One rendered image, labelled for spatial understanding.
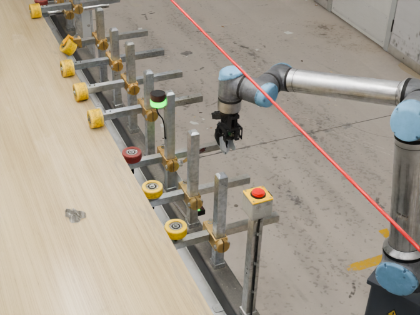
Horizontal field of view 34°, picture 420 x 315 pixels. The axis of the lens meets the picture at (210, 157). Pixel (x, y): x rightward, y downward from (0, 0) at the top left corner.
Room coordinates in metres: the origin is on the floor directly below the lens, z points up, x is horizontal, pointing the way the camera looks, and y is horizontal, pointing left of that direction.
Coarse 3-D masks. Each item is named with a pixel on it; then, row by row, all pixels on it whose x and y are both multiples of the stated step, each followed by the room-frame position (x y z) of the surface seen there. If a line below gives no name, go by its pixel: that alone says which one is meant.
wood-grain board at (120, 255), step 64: (0, 0) 3.87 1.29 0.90; (0, 64) 3.04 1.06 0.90; (0, 128) 2.45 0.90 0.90; (64, 128) 2.47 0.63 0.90; (0, 192) 2.01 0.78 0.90; (64, 192) 2.02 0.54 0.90; (128, 192) 2.03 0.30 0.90; (0, 256) 1.67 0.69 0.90; (64, 256) 1.68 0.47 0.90; (128, 256) 1.69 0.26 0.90
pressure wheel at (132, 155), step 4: (128, 148) 2.32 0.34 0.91; (132, 148) 2.33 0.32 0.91; (136, 148) 2.33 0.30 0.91; (124, 152) 2.29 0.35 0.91; (128, 152) 2.30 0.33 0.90; (132, 152) 2.29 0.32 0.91; (136, 152) 2.30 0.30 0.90; (140, 152) 2.30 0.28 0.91; (124, 156) 2.27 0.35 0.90; (128, 156) 2.27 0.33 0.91; (132, 156) 2.27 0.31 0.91; (136, 156) 2.27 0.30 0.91; (140, 156) 2.29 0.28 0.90; (128, 160) 2.26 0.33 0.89; (132, 160) 2.26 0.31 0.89; (136, 160) 2.27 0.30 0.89; (140, 160) 2.28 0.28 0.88; (132, 172) 2.30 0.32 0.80
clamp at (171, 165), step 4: (160, 148) 2.39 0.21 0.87; (160, 152) 2.36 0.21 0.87; (164, 156) 2.33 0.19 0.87; (164, 160) 2.31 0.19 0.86; (168, 160) 2.30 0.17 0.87; (172, 160) 2.30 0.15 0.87; (176, 160) 2.31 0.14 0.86; (164, 164) 2.31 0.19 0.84; (168, 164) 2.28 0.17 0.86; (172, 164) 2.29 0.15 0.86; (176, 164) 2.29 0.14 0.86; (168, 168) 2.28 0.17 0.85; (172, 168) 2.29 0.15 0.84; (176, 168) 2.29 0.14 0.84
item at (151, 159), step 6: (204, 144) 2.44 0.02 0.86; (210, 144) 2.44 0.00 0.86; (216, 144) 2.44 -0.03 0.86; (180, 150) 2.39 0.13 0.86; (186, 150) 2.39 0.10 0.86; (210, 150) 2.43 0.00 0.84; (216, 150) 2.44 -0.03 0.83; (144, 156) 2.34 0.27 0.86; (150, 156) 2.34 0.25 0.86; (156, 156) 2.34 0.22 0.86; (180, 156) 2.37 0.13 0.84; (186, 156) 2.39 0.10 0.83; (138, 162) 2.30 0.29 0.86; (144, 162) 2.31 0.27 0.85; (150, 162) 2.32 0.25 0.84; (156, 162) 2.33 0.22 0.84; (132, 168) 2.28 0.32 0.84
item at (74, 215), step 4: (68, 212) 1.90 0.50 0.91; (72, 212) 1.89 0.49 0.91; (76, 212) 1.90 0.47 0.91; (80, 212) 1.89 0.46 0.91; (84, 212) 1.90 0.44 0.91; (68, 216) 1.88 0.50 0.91; (72, 216) 1.87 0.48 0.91; (76, 216) 1.87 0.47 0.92; (80, 216) 1.88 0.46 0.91; (84, 216) 1.88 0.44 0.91; (72, 220) 1.86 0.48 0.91; (76, 220) 1.86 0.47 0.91
